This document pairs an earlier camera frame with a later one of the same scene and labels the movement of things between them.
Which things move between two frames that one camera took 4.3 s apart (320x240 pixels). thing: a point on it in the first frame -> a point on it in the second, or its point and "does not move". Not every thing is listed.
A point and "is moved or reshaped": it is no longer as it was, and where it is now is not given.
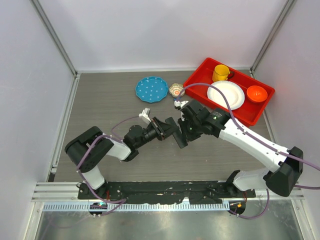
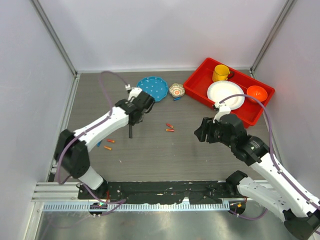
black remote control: (178, 135) is moved or reshaped
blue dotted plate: (151, 89) does not move
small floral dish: (175, 89) does not move
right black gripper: (189, 137) -> (206, 127)
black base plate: (198, 192) does not move
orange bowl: (256, 93) does not move
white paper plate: (233, 92) does not move
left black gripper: (161, 129) -> (133, 123)
